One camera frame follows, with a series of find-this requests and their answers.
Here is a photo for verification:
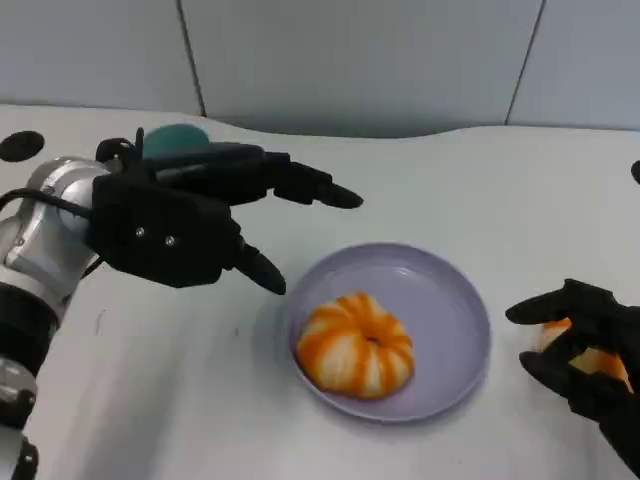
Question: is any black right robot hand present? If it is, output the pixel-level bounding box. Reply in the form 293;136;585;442
504;278;640;467

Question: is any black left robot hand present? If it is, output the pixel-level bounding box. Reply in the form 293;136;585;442
143;143;365;296

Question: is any orange white toy bread roll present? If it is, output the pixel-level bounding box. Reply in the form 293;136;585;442
296;292;416;400
538;317;633;392

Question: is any pale green mug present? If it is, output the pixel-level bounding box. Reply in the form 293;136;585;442
142;124;211;162

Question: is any lilac plate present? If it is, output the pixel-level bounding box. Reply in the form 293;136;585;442
285;242;492;424

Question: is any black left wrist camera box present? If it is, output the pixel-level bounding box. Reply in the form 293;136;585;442
91;172;242;290

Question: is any black looped wrist cable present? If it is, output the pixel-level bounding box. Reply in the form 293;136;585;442
94;127;147;174

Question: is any black cable across arm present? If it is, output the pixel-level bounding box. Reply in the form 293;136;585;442
0;188;96;220

